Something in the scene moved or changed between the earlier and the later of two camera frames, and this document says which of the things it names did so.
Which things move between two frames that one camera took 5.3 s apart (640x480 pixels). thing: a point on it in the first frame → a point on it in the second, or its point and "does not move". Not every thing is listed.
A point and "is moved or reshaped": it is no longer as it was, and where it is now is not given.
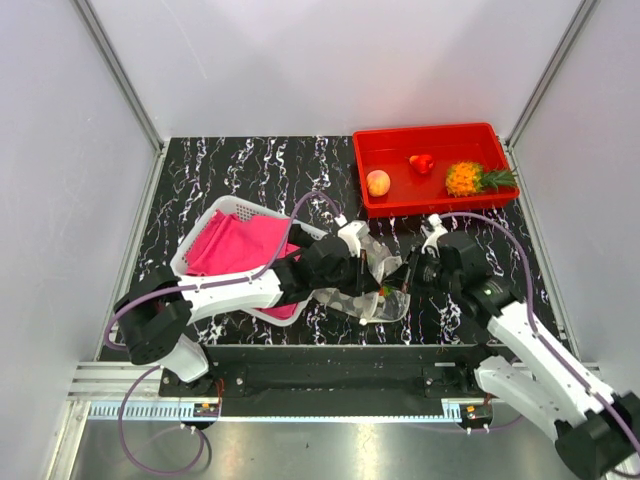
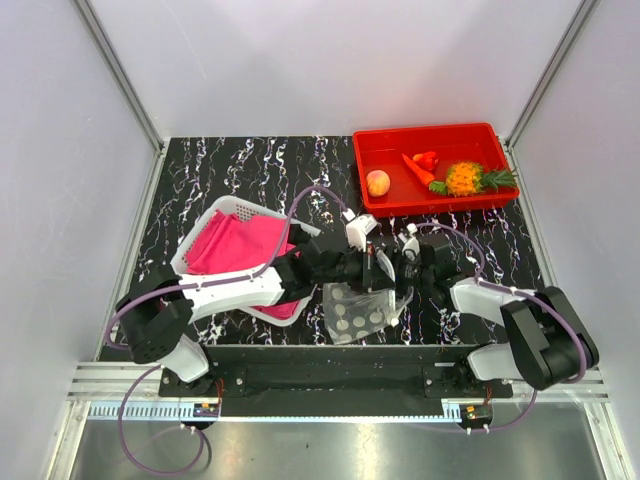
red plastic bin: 389,150 does not move
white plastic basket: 243,210 does not move
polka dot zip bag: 373,308 is moved or reshaped
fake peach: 378,182 does not move
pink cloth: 224,243 does not move
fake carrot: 385,291 is moved or reshaped
